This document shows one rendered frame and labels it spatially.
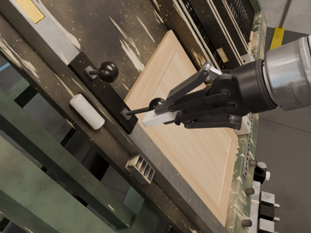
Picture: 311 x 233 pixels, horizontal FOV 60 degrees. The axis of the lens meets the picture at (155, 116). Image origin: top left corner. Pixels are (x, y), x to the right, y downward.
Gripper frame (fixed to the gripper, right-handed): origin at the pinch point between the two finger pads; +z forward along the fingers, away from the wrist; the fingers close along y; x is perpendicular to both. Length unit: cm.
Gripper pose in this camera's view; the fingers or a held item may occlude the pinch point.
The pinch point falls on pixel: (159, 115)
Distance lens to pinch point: 50.2
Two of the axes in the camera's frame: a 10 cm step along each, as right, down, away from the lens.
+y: 5.5, 7.1, 4.5
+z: -7.8, 2.3, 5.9
